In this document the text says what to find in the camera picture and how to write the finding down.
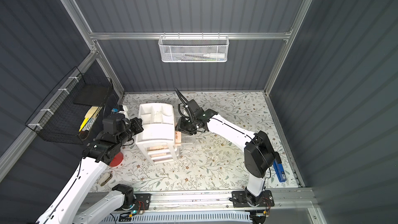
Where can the yellow sticky notes pad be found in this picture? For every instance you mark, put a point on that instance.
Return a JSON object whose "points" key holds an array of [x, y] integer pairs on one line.
{"points": [[91, 112]]}

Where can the white wire mesh basket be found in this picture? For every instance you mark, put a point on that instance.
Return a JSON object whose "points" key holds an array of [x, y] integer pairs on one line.
{"points": [[190, 50]]}

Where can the beige eraser block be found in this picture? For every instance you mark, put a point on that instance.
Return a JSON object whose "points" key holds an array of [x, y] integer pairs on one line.
{"points": [[105, 178]]}

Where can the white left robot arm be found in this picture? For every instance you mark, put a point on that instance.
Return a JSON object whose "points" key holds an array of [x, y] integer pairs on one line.
{"points": [[96, 158]]}

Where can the white desk drawer organizer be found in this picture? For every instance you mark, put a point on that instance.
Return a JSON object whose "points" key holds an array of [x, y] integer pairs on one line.
{"points": [[157, 142]]}

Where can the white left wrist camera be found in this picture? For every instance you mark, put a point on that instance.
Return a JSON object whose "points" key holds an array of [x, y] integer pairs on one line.
{"points": [[123, 109]]}

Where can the black notebook in basket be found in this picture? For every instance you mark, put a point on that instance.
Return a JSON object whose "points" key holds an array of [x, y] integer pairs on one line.
{"points": [[91, 95]]}

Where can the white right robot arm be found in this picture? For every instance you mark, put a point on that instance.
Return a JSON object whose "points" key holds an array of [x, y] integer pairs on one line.
{"points": [[259, 154]]}

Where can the blue stapler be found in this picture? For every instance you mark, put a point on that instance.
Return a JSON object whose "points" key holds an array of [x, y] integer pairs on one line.
{"points": [[280, 172]]}

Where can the clear plastic drawer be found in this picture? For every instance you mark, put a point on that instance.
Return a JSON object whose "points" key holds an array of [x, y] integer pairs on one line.
{"points": [[187, 141]]}

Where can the white marker in basket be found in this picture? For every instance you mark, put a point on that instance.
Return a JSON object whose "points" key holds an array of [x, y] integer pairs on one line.
{"points": [[216, 56]]}

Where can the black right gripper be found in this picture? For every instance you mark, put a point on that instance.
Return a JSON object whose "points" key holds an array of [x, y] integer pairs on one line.
{"points": [[186, 124]]}

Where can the black wire wall basket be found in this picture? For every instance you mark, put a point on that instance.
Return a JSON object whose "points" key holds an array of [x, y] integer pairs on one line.
{"points": [[57, 119]]}

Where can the red pencil cup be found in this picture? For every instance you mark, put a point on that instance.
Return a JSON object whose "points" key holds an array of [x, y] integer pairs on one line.
{"points": [[117, 160]]}

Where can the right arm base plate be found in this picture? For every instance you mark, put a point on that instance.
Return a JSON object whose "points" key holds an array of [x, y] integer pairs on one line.
{"points": [[244, 198]]}

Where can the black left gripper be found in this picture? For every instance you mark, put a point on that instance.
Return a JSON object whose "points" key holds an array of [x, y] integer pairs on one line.
{"points": [[135, 126]]}

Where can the pink postcards stack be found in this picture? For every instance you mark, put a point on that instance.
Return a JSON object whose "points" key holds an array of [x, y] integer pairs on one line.
{"points": [[178, 138]]}

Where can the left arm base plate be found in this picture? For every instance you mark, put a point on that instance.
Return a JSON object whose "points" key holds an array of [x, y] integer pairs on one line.
{"points": [[139, 202]]}

